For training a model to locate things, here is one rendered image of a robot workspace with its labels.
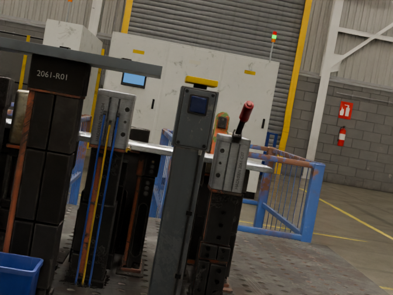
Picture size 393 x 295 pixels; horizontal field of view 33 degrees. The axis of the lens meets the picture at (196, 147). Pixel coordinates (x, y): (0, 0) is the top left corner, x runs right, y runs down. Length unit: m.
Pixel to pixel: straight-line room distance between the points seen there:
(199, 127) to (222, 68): 8.29
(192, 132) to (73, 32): 8.28
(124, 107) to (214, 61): 8.13
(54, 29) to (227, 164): 8.20
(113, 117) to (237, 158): 0.27
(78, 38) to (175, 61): 1.38
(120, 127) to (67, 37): 8.11
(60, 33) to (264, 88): 2.95
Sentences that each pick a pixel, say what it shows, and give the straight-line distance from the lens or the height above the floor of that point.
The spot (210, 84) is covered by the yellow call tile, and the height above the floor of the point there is 1.15.
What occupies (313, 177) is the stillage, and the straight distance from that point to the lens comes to 3.48.
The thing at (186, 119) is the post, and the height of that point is 1.08.
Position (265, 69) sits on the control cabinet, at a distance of 9.61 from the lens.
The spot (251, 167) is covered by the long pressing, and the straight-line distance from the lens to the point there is 1.52.
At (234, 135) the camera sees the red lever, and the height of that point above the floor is 1.06.
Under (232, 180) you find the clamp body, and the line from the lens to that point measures 1.40.
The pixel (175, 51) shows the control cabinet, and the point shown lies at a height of 1.88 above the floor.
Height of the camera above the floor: 1.10
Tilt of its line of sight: 3 degrees down
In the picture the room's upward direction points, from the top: 10 degrees clockwise
